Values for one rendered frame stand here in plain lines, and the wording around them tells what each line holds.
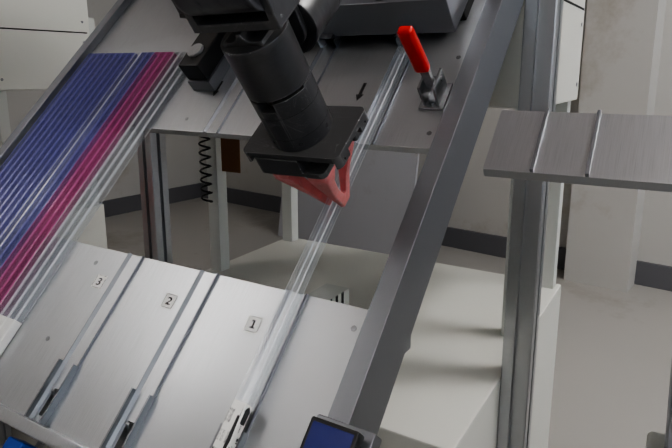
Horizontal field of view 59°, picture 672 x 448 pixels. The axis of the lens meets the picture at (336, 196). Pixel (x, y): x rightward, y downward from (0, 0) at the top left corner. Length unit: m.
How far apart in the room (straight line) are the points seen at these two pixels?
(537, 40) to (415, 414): 0.51
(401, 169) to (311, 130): 2.79
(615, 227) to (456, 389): 2.34
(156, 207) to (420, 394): 0.65
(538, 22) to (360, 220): 2.71
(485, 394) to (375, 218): 2.56
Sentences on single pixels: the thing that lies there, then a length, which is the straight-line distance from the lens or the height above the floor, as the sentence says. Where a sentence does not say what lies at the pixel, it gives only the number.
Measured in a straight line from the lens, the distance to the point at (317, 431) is 0.46.
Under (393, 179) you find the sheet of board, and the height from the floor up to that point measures 0.46.
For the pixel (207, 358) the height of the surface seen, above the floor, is 0.80.
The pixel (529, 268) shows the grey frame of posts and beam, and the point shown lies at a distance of 0.86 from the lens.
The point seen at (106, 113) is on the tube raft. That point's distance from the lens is 0.92.
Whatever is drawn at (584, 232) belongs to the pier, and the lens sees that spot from 3.19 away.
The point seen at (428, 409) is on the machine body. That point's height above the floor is 0.62.
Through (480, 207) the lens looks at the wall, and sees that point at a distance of 3.55.
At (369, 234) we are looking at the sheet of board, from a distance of 3.41.
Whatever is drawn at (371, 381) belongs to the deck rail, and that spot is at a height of 0.81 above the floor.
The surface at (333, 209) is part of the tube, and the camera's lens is 0.58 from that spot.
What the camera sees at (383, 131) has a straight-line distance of 0.64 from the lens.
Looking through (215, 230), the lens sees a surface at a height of 0.71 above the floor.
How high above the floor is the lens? 1.06
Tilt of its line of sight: 12 degrees down
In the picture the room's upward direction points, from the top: straight up
